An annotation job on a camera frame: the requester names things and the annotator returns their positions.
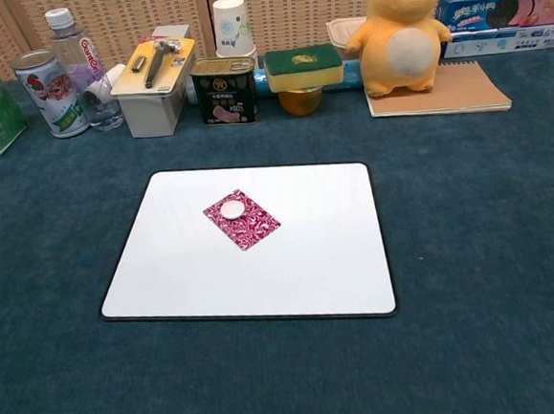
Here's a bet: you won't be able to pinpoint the pink patterned square packet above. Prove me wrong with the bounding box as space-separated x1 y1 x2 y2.
201 185 284 255

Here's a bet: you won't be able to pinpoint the small white round disc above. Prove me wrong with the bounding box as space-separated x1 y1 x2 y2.
220 199 248 222

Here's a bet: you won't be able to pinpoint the white board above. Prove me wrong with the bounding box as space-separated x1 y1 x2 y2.
89 152 399 340

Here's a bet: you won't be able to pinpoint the black luncheon meat can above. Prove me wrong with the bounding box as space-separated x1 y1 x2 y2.
188 54 261 128

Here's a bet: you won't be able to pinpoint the yellow green sponge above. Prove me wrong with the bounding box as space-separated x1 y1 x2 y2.
262 42 347 95

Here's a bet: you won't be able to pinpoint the grey plastic box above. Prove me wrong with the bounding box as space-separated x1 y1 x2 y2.
116 76 196 141

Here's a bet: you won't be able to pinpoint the teal tablecloth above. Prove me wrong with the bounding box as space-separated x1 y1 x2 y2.
0 35 554 414

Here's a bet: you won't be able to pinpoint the beige lunch container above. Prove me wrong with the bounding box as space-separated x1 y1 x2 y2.
324 15 372 63

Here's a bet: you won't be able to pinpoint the white paper cup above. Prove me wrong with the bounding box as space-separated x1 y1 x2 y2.
211 0 258 62

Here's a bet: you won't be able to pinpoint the yellow razor blister pack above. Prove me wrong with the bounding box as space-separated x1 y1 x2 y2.
105 33 201 99

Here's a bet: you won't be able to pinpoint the woven folding screen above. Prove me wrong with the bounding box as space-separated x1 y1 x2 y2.
0 0 554 85

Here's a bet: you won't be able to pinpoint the white upright box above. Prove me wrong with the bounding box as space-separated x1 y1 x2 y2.
149 23 193 44

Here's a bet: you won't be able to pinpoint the yellow plush toy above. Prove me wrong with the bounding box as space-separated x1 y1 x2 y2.
341 0 458 100

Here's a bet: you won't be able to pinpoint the small white cylinder bottle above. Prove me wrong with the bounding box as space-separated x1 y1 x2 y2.
80 63 129 108

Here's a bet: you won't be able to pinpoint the kraft spiral notebook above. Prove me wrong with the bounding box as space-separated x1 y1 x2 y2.
364 57 514 123

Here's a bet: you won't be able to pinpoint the clear water bottle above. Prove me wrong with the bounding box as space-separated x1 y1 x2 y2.
43 3 126 136

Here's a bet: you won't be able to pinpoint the silver drink can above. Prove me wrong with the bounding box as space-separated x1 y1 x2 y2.
10 46 91 143

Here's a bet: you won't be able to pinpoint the white blue long box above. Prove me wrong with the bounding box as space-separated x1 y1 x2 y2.
440 23 554 59

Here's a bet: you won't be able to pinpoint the blue cookie box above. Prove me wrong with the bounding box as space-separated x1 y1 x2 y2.
434 0 554 37

